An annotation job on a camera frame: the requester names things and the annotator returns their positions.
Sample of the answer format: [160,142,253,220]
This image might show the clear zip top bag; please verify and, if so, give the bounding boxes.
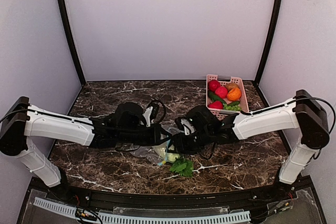
[130,139,174,166]

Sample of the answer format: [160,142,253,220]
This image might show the green leafy lettuce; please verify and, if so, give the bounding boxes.
[170,157,194,178]

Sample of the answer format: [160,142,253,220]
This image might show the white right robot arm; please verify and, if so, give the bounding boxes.
[168,90,335,185]

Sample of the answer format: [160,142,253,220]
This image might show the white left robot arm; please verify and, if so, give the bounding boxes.
[1,97,171,188]

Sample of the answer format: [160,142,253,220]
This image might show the red strawberry toy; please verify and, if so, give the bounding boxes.
[208,101,224,110]

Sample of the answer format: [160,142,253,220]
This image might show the green cucumber toy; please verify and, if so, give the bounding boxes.
[207,90,227,105]

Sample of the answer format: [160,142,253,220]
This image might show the green grapes toy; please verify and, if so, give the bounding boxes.
[223,101,241,111]

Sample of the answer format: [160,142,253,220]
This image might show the pink plastic basket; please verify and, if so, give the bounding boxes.
[206,74,249,119]

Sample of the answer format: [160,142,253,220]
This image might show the red apple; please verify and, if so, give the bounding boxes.
[215,86,228,99]

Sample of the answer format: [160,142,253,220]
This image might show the orange tangerine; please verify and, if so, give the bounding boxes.
[226,88,242,101]

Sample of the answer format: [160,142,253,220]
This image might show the brown potato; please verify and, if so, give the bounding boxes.
[225,83,239,91]

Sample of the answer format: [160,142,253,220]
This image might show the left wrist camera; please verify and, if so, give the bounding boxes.
[143,100,167,127]

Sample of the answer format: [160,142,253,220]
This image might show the grey slotted cable duct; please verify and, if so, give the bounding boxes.
[33,197,251,223]

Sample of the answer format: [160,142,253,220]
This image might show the black front frame rail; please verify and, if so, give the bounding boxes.
[47,167,297,211]

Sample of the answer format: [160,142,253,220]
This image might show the black right frame post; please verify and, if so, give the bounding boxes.
[254,0,282,86]

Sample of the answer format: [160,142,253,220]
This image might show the black frame post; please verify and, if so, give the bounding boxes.
[254,0,282,86]
[57,0,86,87]

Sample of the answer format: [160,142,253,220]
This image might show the black left frame post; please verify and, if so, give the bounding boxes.
[57,0,86,87]

